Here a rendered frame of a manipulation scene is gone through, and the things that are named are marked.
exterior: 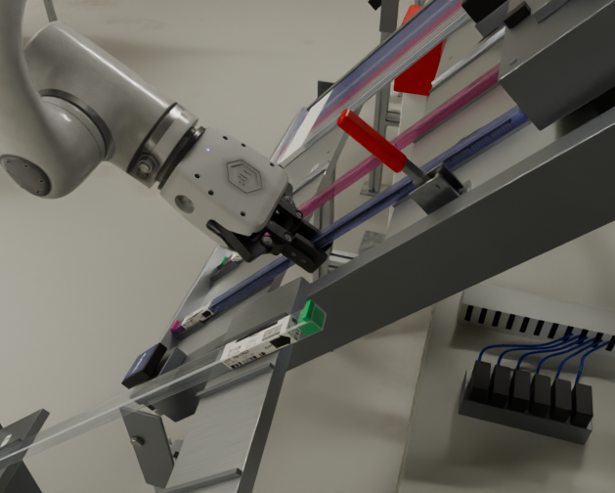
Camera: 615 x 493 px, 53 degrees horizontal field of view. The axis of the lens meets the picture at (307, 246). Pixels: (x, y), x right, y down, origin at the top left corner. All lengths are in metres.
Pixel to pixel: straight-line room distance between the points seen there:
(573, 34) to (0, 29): 0.39
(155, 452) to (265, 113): 2.06
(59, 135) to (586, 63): 0.39
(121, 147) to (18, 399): 1.25
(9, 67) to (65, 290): 1.50
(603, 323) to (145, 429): 0.64
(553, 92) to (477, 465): 0.53
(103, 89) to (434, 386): 0.58
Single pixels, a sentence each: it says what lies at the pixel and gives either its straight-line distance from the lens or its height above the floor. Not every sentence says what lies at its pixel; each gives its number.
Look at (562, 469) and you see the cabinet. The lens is 0.87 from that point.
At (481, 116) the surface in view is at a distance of 0.58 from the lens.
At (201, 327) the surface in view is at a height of 0.76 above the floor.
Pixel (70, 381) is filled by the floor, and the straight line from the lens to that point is 1.75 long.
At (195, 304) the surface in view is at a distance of 0.84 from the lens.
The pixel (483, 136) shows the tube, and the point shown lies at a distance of 0.51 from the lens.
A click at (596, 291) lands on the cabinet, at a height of 0.62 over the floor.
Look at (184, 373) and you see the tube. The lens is 0.44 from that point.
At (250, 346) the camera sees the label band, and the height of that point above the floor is 1.03.
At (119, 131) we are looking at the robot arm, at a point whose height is 1.04.
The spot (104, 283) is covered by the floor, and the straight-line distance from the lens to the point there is 1.97.
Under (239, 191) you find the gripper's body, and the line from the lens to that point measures 0.59.
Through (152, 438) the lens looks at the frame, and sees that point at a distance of 0.75.
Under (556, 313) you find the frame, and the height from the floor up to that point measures 0.66.
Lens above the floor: 1.34
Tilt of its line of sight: 42 degrees down
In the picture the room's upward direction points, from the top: straight up
